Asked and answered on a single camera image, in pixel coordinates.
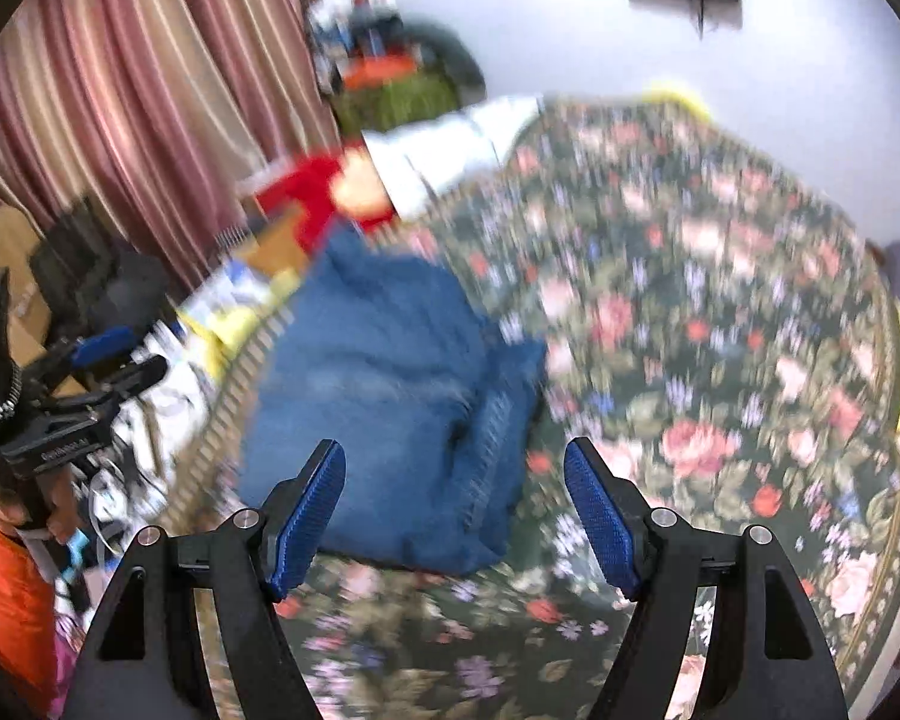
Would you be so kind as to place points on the green cloth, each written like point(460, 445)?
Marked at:
point(397, 101)

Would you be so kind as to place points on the striped pink curtain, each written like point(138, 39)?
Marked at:
point(157, 90)

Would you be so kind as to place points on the blue denim jeans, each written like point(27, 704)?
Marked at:
point(375, 390)

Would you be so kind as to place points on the red plush blanket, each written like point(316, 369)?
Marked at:
point(307, 180)

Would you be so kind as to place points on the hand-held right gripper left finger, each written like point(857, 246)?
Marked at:
point(307, 517)

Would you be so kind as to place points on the black bag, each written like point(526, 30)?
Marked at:
point(120, 285)

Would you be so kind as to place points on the person's left hand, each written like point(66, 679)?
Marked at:
point(58, 510)

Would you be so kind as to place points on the cluttered shelf bottles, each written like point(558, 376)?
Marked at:
point(360, 19)

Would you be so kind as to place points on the colourful book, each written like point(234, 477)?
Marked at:
point(225, 300)

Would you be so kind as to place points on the floral bed blanket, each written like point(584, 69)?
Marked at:
point(682, 277)

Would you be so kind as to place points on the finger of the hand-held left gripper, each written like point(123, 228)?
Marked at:
point(146, 373)
point(109, 345)

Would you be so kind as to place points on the white ruffled cloth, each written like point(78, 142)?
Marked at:
point(450, 142)

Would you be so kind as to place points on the pile of white clutter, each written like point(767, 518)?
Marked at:
point(157, 420)

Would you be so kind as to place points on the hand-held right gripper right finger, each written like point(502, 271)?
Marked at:
point(604, 517)

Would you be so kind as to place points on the orange cloth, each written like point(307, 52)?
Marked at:
point(375, 71)

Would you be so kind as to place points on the cardboard box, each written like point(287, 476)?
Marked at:
point(22, 240)

